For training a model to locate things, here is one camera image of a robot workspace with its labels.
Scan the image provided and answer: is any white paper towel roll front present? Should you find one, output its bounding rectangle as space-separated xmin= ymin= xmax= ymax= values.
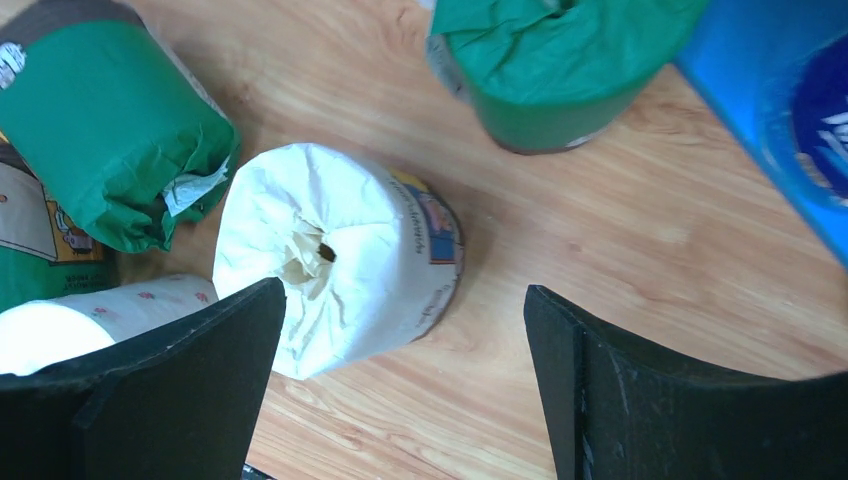
xmin=1 ymin=274 xmax=218 ymax=376

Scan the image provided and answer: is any blue Tempo tissue pack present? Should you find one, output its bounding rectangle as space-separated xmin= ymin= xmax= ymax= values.
xmin=790 ymin=35 xmax=847 ymax=200

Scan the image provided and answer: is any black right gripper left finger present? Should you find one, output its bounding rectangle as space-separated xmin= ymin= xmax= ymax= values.
xmin=1 ymin=279 xmax=286 ymax=479

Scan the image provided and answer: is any green wrapped roll front left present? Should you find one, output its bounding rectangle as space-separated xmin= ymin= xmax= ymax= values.
xmin=1 ymin=141 xmax=119 ymax=311

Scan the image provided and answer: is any plain green wrapped roll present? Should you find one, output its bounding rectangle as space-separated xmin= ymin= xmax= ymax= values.
xmin=425 ymin=0 xmax=707 ymax=154

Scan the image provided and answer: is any green wrapped roll brown band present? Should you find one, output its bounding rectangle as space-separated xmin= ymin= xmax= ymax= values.
xmin=1 ymin=1 xmax=241 ymax=253

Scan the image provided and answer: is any cream roll blue picture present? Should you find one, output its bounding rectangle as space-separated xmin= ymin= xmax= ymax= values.
xmin=213 ymin=143 xmax=464 ymax=380

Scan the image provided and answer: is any blue shelf with coloured boards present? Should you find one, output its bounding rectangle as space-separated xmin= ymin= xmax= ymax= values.
xmin=676 ymin=1 xmax=847 ymax=264

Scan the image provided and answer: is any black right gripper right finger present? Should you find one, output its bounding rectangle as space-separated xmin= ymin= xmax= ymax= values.
xmin=524 ymin=285 xmax=847 ymax=479

